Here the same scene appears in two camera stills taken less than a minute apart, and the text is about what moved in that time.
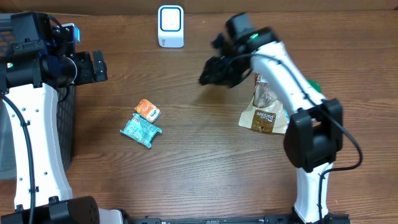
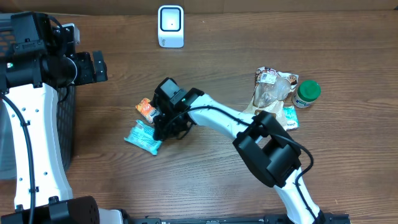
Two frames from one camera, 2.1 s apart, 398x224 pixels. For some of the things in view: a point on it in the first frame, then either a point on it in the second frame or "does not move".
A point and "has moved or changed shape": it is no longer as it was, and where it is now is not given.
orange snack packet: (148, 111) does not move
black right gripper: (215, 68) -> (166, 131)
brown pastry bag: (267, 113) does not move
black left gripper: (84, 59) does not move
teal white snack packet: (141, 130) has moved or changed shape
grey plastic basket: (66, 98) does not move
